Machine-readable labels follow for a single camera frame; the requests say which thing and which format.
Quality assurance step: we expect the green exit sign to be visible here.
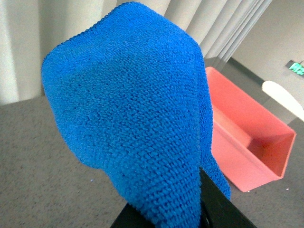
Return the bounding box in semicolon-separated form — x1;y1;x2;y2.
288;61;304;76

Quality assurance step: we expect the white pleated curtain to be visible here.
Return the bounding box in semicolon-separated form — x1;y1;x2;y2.
0;0;270;105

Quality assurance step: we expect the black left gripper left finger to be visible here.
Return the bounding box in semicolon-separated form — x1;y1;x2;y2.
110;204;152;228

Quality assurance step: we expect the white rounded object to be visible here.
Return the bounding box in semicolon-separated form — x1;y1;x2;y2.
262;81;304;124

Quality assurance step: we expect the pink plastic bin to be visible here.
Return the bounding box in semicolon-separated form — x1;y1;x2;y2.
206;67;296;192

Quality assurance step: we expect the blue microfiber cloth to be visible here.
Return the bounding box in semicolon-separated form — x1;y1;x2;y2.
41;2;231;228

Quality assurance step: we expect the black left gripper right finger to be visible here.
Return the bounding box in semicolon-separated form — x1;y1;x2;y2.
199;169;256;228

